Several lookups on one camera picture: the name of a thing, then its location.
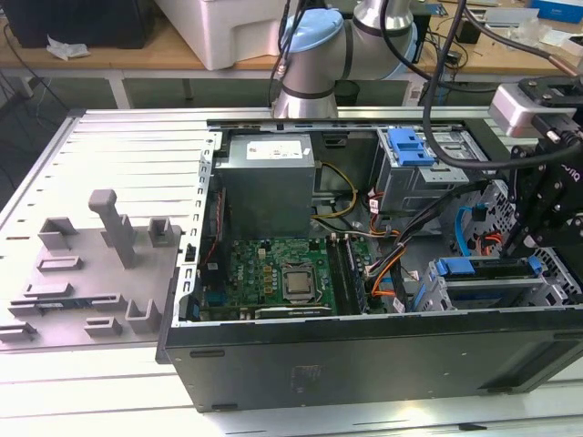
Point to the white foam box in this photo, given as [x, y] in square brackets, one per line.
[205, 36]

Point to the black bin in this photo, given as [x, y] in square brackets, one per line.
[348, 93]

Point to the RAM stick with white label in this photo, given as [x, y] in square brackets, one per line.
[50, 304]

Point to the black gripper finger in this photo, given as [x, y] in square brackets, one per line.
[528, 182]

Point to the crumpled white paper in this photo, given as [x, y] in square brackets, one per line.
[66, 49]

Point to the black computer tower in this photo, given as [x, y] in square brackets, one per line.
[423, 45]

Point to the small black box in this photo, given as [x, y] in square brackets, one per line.
[471, 34]

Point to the grey parts rack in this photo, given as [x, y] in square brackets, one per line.
[91, 291]

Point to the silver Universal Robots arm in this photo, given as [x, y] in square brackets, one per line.
[314, 68]

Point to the green motherboard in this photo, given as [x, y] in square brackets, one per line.
[255, 273]

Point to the black case fan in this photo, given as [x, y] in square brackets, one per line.
[211, 277]

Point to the CPU socket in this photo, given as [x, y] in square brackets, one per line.
[299, 267]

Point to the blue drive cage latch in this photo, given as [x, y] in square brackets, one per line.
[407, 150]

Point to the clear plastic bag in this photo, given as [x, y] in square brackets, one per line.
[530, 34]

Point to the flat grey box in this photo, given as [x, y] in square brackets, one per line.
[505, 16]

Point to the black PC case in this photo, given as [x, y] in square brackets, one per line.
[364, 364]

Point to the large black box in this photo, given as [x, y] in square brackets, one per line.
[91, 23]

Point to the grey power supply unit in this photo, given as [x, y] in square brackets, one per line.
[264, 196]

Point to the black RAM slot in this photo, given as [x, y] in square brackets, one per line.
[336, 277]

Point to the wooden desk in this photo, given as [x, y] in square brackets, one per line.
[136, 57]

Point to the silver CPU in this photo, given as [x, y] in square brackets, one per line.
[299, 282]

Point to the blue cardboard box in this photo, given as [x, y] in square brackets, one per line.
[560, 9]

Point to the RAM stick with black chips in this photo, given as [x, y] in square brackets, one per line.
[355, 277]

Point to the metal optical drive cage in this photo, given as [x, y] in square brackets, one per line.
[410, 186]

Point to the metal disk bay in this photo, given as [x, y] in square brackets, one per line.
[435, 291]

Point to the hard disk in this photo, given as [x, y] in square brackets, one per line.
[455, 266]

